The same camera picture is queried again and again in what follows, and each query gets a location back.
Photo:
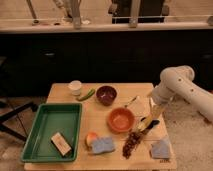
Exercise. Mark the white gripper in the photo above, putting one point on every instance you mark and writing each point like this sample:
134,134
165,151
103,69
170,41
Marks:
155,109

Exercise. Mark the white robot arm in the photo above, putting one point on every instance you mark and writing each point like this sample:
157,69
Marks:
179,81

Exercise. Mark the green plastic tray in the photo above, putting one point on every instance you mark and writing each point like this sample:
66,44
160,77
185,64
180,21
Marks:
52,118

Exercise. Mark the small spoon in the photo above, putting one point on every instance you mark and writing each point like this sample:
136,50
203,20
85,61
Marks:
130,102

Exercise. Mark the orange bowl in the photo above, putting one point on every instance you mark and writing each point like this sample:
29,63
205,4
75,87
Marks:
120,120

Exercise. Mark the brown grape bunch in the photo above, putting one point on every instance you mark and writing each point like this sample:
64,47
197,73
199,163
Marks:
131,142

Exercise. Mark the blue cloth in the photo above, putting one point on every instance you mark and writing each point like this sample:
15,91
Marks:
161,149

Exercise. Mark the dark purple bowl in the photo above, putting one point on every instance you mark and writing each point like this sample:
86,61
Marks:
106,95

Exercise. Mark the green cucumber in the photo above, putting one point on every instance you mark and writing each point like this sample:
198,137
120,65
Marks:
88,95

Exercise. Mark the blue sponge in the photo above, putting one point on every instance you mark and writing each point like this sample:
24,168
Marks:
103,145

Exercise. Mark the peach fruit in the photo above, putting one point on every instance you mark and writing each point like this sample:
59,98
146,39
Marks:
91,136

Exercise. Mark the white paper cup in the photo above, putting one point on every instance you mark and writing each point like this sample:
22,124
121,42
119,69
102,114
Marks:
75,87

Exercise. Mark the wooden block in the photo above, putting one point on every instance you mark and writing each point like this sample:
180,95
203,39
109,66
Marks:
61,144

